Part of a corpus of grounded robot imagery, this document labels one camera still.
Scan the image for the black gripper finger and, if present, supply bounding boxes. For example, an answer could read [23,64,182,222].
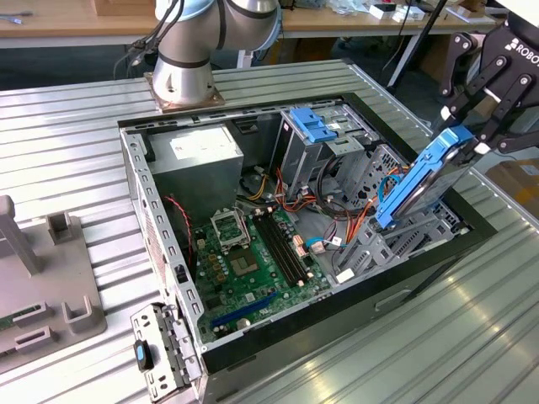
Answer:
[474,73,539,155]
[440,34,509,123]

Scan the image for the hard disk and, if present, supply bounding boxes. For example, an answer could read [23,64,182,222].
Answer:
[374,125,481,231]

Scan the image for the blue SATA data wire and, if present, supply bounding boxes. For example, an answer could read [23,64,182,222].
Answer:
[303,173,401,257]

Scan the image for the metal disk bay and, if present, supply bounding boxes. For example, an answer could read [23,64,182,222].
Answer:
[336,142,471,283]

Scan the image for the plain cardboard box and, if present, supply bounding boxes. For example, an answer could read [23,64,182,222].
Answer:
[420,35,455,88]

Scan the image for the flat pale paper box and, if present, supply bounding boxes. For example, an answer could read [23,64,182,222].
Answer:
[445,3,496,24]

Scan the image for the black tripod leg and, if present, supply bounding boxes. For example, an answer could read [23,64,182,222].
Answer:
[386,0,448,88]

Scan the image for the cardboard box with label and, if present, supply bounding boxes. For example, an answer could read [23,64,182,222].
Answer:
[483,157,539,220]

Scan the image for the small white box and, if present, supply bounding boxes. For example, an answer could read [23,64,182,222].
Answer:
[369,3,399,20]
[393,7,426,22]

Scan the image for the wooden office desk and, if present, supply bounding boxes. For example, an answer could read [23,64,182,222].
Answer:
[0,0,160,50]
[280,0,513,88]

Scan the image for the blue plastic drive latch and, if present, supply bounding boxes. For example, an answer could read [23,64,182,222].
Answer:
[289,108,338,144]

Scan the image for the metal optical drive cage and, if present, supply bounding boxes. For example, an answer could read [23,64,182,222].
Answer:
[269,103,382,199]

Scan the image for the black RAM slot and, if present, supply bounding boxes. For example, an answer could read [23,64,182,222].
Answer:
[251,215,295,288]
[267,211,309,284]
[262,212,304,285]
[256,214,299,287]

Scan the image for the black open PC case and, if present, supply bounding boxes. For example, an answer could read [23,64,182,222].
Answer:
[116,91,500,404]

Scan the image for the metal socket cover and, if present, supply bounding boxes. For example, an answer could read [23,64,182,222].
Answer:
[210,206,250,254]

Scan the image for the grey power supply unit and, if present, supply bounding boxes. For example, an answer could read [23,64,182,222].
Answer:
[145,124,245,215]

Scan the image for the green motherboard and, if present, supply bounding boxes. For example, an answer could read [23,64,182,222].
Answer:
[191,205,334,344]

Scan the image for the blue expansion slot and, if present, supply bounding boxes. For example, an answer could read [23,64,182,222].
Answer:
[210,294,279,329]

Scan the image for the grey parts rack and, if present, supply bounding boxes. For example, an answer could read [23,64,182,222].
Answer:
[0,195,107,374]

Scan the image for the green RAM stick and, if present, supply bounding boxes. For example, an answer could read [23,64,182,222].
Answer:
[0,309,34,334]

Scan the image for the thick black cable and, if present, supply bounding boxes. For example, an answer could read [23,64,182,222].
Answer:
[314,153,353,218]

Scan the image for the orange red wire bundle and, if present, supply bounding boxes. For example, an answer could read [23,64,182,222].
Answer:
[273,167,350,220]

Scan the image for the yellow black power wires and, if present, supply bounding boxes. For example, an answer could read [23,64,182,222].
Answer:
[242,174,273,202]

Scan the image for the red black twisted wire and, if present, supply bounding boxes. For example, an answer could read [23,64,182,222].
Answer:
[163,195,195,270]

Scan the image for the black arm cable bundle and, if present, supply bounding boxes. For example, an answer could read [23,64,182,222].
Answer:
[113,0,186,81]

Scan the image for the metal expansion slot bracket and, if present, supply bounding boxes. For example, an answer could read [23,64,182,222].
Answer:
[130,301,203,401]

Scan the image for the black blue bracket latch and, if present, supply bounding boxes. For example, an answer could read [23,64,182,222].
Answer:
[133,340,155,372]

